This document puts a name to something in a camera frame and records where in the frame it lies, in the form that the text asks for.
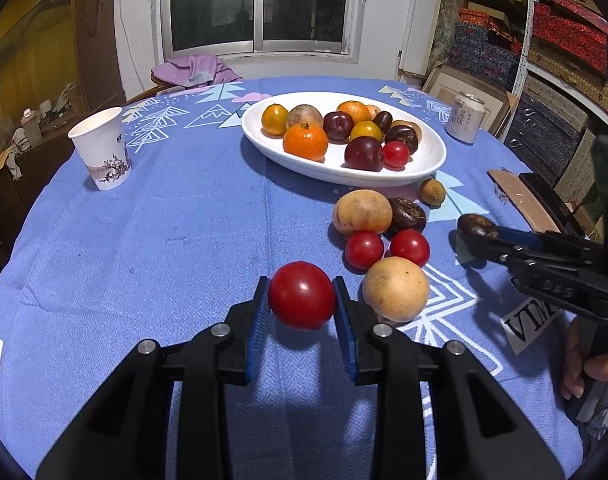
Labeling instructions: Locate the framed picture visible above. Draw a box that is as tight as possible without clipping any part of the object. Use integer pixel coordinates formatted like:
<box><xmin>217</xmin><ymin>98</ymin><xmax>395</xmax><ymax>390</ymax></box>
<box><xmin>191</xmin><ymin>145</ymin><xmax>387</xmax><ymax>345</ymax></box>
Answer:
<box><xmin>421</xmin><ymin>62</ymin><xmax>520</xmax><ymax>133</ymax></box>

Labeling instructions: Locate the orange mandarin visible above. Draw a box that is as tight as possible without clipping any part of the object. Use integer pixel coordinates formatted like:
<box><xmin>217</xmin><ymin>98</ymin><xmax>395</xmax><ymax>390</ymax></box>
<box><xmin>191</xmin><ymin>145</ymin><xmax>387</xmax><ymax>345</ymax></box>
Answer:
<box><xmin>336</xmin><ymin>100</ymin><xmax>371</xmax><ymax>122</ymax></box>
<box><xmin>283</xmin><ymin>123</ymin><xmax>330</xmax><ymax>162</ymax></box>

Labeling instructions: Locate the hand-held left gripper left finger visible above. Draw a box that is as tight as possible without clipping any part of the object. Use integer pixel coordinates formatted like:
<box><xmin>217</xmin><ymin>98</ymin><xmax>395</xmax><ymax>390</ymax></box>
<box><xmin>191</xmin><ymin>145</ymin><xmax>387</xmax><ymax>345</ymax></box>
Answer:
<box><xmin>35</xmin><ymin>276</ymin><xmax>271</xmax><ymax>480</ymax></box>

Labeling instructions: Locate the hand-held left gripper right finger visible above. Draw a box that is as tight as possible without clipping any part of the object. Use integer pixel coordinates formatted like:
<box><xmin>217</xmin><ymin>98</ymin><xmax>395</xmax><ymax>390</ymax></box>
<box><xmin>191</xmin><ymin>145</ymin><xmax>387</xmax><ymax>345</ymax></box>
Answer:
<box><xmin>332</xmin><ymin>276</ymin><xmax>552</xmax><ymax>480</ymax></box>

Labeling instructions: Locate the white oval plate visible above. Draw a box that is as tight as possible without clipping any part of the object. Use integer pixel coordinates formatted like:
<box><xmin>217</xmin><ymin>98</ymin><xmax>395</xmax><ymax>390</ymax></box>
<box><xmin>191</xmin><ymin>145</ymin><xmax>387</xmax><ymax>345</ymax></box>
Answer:
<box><xmin>241</xmin><ymin>91</ymin><xmax>447</xmax><ymax>188</ymax></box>

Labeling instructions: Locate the blue printed tablecloth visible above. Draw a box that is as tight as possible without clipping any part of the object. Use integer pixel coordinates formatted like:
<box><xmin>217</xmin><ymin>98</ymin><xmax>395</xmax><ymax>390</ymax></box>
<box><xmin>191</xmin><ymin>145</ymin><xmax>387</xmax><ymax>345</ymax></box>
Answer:
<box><xmin>0</xmin><ymin>76</ymin><xmax>592</xmax><ymax>480</ymax></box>

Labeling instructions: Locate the red tomato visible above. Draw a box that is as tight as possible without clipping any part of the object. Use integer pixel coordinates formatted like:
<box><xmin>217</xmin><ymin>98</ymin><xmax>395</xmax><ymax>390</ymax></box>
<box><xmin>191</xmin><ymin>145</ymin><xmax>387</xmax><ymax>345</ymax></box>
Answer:
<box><xmin>382</xmin><ymin>140</ymin><xmax>411</xmax><ymax>169</ymax></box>
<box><xmin>389</xmin><ymin>228</ymin><xmax>431</xmax><ymax>267</ymax></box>
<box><xmin>268</xmin><ymin>261</ymin><xmax>337</xmax><ymax>331</ymax></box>
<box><xmin>344</xmin><ymin>230</ymin><xmax>385</xmax><ymax>270</ymax></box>

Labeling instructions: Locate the purple cloth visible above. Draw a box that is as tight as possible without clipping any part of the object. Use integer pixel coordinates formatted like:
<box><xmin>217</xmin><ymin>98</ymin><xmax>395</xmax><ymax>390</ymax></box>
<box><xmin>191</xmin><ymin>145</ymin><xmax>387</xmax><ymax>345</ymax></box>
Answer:
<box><xmin>151</xmin><ymin>55</ymin><xmax>245</xmax><ymax>87</ymax></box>

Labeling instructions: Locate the wooden glass-door cabinet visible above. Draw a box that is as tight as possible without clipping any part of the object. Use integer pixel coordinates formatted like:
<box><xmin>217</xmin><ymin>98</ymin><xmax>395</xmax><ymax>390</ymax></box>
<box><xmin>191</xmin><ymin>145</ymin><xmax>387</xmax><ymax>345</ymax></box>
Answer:
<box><xmin>0</xmin><ymin>0</ymin><xmax>127</xmax><ymax>161</ymax></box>

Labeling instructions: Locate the wooden chair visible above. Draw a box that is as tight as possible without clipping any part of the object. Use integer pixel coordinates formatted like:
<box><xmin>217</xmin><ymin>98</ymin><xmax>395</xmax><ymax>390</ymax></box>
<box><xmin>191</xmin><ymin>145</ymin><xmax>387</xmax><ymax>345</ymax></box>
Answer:
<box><xmin>148</xmin><ymin>71</ymin><xmax>180</xmax><ymax>97</ymax></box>

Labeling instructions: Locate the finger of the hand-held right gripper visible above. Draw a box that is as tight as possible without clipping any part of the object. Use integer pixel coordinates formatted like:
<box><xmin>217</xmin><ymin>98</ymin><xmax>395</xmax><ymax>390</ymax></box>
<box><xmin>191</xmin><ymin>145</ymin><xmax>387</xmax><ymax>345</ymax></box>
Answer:
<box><xmin>498</xmin><ymin>226</ymin><xmax>606</xmax><ymax>262</ymax></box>
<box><xmin>456</xmin><ymin>232</ymin><xmax>529</xmax><ymax>268</ymax></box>

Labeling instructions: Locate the white metal shelf rack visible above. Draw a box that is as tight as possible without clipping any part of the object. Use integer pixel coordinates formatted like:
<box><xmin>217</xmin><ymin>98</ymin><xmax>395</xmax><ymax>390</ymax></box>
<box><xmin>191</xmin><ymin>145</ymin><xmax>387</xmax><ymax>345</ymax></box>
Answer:
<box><xmin>501</xmin><ymin>0</ymin><xmax>608</xmax><ymax>136</ymax></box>

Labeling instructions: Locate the person's right hand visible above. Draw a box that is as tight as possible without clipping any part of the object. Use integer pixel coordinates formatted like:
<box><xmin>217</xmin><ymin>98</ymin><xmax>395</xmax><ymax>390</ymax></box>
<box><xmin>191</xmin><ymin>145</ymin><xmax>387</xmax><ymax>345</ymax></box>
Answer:
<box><xmin>558</xmin><ymin>317</ymin><xmax>608</xmax><ymax>402</ymax></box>

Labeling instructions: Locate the beige drink can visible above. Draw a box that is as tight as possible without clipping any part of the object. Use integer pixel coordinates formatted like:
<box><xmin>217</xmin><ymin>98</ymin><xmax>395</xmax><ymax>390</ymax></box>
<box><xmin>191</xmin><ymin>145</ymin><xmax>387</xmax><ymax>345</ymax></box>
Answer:
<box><xmin>444</xmin><ymin>91</ymin><xmax>486</xmax><ymax>146</ymax></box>

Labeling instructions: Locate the brown leather wallet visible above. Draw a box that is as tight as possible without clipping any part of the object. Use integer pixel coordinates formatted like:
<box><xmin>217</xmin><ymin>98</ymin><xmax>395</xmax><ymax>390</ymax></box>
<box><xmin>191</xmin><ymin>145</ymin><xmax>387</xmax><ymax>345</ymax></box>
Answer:
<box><xmin>486</xmin><ymin>167</ymin><xmax>592</xmax><ymax>237</ymax></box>

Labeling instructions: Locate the white printed paper cup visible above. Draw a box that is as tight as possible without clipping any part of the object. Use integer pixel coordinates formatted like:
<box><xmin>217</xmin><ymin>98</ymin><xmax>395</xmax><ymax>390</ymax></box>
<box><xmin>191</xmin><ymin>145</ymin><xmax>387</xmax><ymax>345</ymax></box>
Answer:
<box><xmin>67</xmin><ymin>106</ymin><xmax>133</xmax><ymax>192</ymax></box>

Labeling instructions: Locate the small brownish orange fruit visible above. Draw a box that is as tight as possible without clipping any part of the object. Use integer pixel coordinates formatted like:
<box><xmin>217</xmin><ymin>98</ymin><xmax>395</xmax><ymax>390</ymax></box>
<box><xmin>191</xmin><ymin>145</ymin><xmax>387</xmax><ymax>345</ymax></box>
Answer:
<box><xmin>418</xmin><ymin>178</ymin><xmax>447</xmax><ymax>207</ymax></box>

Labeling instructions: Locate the yellow round fruit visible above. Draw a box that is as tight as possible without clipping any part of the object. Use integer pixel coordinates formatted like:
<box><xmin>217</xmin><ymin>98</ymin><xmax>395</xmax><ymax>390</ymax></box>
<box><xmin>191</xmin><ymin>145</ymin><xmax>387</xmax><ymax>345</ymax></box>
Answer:
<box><xmin>349</xmin><ymin>120</ymin><xmax>384</xmax><ymax>143</ymax></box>

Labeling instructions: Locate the sliding glass window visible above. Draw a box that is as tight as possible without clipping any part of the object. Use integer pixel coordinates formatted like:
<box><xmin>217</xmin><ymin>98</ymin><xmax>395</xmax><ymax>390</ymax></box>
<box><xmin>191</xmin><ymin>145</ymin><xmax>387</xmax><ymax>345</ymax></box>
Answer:
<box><xmin>156</xmin><ymin>0</ymin><xmax>362</xmax><ymax>63</ymax></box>

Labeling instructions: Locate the orange speckled round fruit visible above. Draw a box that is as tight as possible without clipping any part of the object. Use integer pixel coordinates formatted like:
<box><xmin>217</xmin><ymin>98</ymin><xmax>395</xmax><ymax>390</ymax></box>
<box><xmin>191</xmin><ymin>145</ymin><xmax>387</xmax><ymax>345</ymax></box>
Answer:
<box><xmin>261</xmin><ymin>103</ymin><xmax>290</xmax><ymax>137</ymax></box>

